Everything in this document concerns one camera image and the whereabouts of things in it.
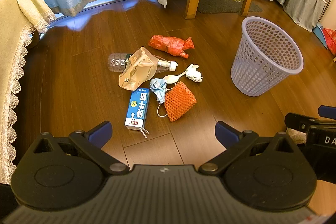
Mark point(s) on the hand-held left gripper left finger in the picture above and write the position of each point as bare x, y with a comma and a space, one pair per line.
101, 132

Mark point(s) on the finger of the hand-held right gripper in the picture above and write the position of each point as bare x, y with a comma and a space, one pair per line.
299, 120
328, 111

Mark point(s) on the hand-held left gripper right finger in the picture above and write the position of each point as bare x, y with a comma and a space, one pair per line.
227, 133

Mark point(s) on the blue milk carton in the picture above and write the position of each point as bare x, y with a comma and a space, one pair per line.
137, 111

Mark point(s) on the orange foam fruit net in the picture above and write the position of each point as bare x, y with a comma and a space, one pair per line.
179, 103

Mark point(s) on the lavender plastic mesh basket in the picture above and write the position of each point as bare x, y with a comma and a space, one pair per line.
244, 74

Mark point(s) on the clear plastic bottle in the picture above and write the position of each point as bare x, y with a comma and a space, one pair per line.
116, 62

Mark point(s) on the blue face mask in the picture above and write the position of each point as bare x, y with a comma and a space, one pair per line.
158, 90

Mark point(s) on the beige paper pouch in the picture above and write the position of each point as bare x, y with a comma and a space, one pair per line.
139, 69

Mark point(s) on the white plastic spoon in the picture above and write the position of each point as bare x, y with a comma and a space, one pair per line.
170, 79

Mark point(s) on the grey plush slipper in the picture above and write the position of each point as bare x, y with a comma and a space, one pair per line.
295, 136

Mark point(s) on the crumpled white tissue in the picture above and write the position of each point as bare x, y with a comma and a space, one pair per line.
193, 73

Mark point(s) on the red broom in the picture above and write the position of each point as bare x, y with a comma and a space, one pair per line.
331, 40

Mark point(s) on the blue dustpan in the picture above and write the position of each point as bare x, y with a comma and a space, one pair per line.
319, 35

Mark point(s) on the red plastic bag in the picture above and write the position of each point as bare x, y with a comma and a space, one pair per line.
168, 44

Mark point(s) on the cream lace-edged cloth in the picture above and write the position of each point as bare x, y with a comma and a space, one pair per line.
13, 29

